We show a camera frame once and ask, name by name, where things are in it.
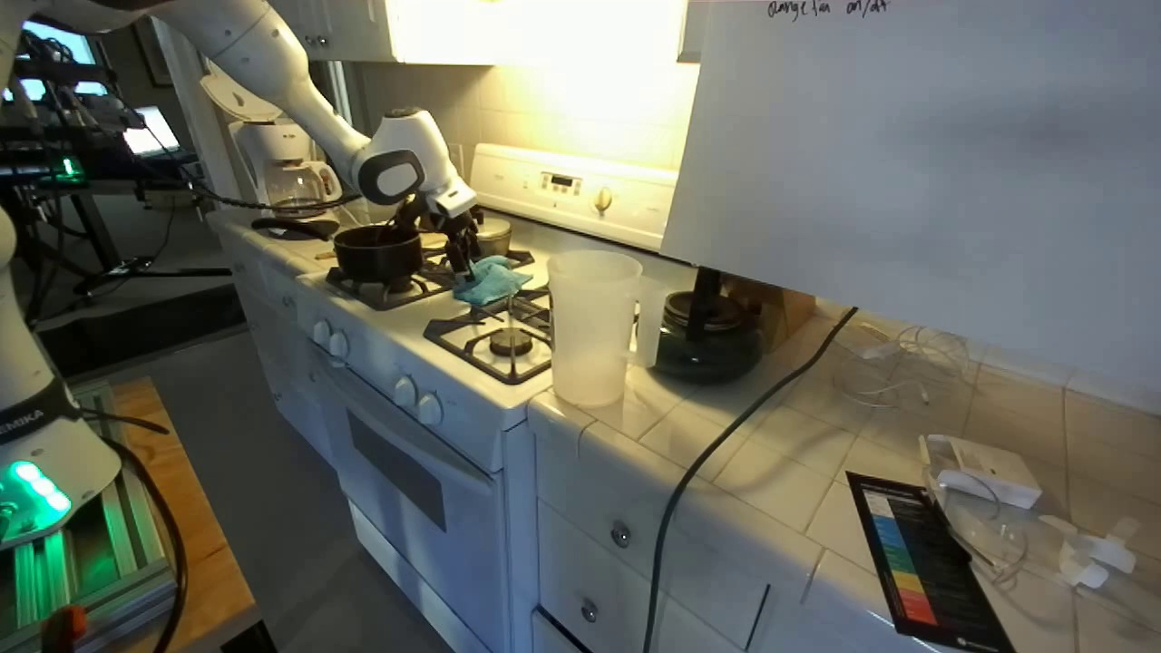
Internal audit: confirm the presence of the green slotted mounting plate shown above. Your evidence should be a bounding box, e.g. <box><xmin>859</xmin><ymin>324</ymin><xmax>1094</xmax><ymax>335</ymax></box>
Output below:
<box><xmin>0</xmin><ymin>477</ymin><xmax>176</xmax><ymax>647</ymax></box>

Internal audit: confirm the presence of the white cabinet with writing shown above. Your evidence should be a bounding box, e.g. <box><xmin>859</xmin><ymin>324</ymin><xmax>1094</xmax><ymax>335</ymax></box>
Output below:
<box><xmin>662</xmin><ymin>0</ymin><xmax>1161</xmax><ymax>413</ymax></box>

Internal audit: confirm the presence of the blue terry towel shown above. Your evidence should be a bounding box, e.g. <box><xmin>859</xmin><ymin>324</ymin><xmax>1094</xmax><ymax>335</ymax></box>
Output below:
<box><xmin>451</xmin><ymin>249</ymin><xmax>536</xmax><ymax>316</ymax></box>

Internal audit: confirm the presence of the white paper piece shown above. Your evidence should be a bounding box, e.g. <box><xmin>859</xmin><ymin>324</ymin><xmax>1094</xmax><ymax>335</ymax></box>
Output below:
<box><xmin>1056</xmin><ymin>519</ymin><xmax>1142</xmax><ymax>596</ymax></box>

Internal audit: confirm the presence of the black saucepan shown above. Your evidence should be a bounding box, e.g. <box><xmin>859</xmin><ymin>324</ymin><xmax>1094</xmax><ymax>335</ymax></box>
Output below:
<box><xmin>329</xmin><ymin>222</ymin><xmax>427</xmax><ymax>294</ymax></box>

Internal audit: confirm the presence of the black power cable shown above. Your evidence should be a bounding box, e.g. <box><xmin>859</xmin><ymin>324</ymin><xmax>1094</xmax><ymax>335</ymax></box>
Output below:
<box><xmin>640</xmin><ymin>305</ymin><xmax>863</xmax><ymax>653</ymax></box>

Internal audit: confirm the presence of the colour checker card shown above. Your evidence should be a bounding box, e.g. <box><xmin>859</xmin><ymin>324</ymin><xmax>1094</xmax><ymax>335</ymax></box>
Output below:
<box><xmin>844</xmin><ymin>468</ymin><xmax>1019</xmax><ymax>653</ymax></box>

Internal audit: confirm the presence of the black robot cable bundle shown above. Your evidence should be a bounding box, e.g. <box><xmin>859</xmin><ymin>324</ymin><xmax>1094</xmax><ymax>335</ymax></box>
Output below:
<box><xmin>47</xmin><ymin>396</ymin><xmax>191</xmax><ymax>653</ymax></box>

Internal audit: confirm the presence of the wooden platform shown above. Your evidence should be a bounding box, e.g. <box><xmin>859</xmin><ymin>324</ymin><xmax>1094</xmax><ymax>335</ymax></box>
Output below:
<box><xmin>66</xmin><ymin>374</ymin><xmax>265</xmax><ymax>653</ymax></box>

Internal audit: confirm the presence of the white base cabinet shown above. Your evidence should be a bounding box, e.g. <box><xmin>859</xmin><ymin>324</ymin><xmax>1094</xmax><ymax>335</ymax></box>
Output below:
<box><xmin>524</xmin><ymin>392</ymin><xmax>935</xmax><ymax>653</ymax></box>

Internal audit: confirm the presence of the white gas stove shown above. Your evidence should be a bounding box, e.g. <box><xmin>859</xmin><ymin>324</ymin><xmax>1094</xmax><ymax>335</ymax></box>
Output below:
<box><xmin>218</xmin><ymin>141</ymin><xmax>684</xmax><ymax>653</ymax></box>

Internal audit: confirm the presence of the translucent plastic pitcher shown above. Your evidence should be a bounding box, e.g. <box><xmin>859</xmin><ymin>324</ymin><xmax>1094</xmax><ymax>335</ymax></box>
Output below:
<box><xmin>545</xmin><ymin>248</ymin><xmax>647</xmax><ymax>409</ymax></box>

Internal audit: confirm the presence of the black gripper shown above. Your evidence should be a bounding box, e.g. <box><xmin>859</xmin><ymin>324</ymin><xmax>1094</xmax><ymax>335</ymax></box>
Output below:
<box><xmin>392</xmin><ymin>194</ymin><xmax>490</xmax><ymax>275</ymax></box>

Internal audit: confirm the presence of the white range hood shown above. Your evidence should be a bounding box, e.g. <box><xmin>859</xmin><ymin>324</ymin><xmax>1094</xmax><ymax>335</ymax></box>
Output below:
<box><xmin>386</xmin><ymin>0</ymin><xmax>693</xmax><ymax>69</ymax></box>

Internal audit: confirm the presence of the red round button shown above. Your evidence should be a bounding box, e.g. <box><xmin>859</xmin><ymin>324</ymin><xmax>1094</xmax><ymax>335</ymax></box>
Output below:
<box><xmin>40</xmin><ymin>604</ymin><xmax>93</xmax><ymax>653</ymax></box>

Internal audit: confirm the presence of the white drip coffee maker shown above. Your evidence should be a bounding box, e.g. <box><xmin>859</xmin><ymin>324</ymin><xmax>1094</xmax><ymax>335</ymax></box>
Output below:
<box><xmin>228</xmin><ymin>115</ymin><xmax>345</xmax><ymax>217</ymax></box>

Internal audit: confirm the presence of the lit computer monitor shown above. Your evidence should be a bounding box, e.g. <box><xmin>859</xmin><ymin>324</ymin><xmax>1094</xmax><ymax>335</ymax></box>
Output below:
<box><xmin>116</xmin><ymin>106</ymin><xmax>187</xmax><ymax>160</ymax></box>
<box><xmin>15</xmin><ymin>16</ymin><xmax>101</xmax><ymax>69</ymax></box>

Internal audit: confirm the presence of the black double burner grate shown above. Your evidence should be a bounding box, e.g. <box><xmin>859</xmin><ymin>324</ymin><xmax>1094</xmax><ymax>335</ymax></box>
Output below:
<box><xmin>422</xmin><ymin>248</ymin><xmax>563</xmax><ymax>388</ymax></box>
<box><xmin>324</xmin><ymin>257</ymin><xmax>460</xmax><ymax>316</ymax></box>

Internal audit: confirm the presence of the clear plastic wrap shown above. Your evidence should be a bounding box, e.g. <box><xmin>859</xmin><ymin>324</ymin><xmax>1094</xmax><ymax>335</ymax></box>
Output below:
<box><xmin>831</xmin><ymin>318</ymin><xmax>973</xmax><ymax>413</ymax></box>

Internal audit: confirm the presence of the small silver lidded pot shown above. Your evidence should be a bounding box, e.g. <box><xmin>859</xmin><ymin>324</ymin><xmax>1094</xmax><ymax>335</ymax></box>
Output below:
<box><xmin>472</xmin><ymin>213</ymin><xmax>520</xmax><ymax>253</ymax></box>

